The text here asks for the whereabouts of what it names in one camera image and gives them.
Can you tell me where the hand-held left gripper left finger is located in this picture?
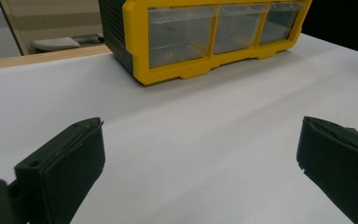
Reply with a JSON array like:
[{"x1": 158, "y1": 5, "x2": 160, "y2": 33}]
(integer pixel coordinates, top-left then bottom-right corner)
[{"x1": 14, "y1": 117, "x2": 106, "y2": 224}]

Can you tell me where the grey perforated pedal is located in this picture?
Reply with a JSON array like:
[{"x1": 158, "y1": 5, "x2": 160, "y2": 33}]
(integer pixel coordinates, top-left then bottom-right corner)
[{"x1": 31, "y1": 36, "x2": 81, "y2": 53}]

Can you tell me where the yellow black drawer organizer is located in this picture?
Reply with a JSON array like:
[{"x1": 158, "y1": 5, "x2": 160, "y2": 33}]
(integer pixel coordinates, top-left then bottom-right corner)
[{"x1": 98, "y1": 0, "x2": 313, "y2": 87}]

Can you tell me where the clear plastic drawer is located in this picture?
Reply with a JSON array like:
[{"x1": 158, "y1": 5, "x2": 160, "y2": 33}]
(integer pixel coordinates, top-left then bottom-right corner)
[
  {"x1": 213, "y1": 3, "x2": 272, "y2": 56},
  {"x1": 147, "y1": 5, "x2": 217, "y2": 69},
  {"x1": 258, "y1": 1, "x2": 306, "y2": 46}
]

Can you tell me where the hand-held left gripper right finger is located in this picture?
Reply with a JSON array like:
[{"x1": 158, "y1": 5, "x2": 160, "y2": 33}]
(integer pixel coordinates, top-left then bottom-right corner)
[{"x1": 296, "y1": 116, "x2": 358, "y2": 224}]

